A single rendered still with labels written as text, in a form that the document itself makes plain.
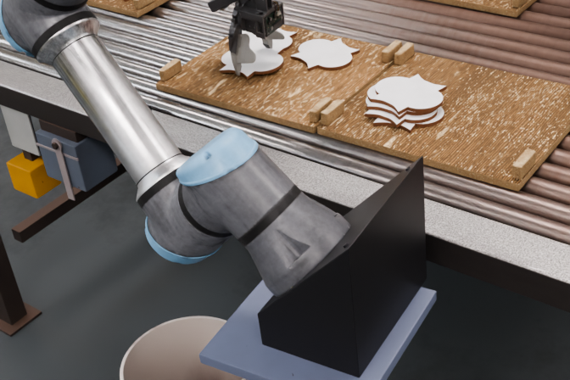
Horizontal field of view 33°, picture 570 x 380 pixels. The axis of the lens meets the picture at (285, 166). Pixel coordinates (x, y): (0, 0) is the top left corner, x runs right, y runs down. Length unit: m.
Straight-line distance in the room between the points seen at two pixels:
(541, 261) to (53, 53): 0.81
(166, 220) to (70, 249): 1.79
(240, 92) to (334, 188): 0.39
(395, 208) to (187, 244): 0.33
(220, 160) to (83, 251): 1.91
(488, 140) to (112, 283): 1.60
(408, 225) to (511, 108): 0.51
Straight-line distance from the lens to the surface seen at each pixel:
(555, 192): 1.65
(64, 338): 2.89
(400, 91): 1.84
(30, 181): 2.33
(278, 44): 2.12
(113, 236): 3.24
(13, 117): 2.29
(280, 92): 1.94
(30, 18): 1.54
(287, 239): 1.33
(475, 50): 2.10
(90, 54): 1.52
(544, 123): 1.80
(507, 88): 1.91
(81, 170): 2.13
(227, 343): 1.46
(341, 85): 1.94
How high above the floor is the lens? 1.86
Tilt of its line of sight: 33 degrees down
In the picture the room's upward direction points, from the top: 7 degrees counter-clockwise
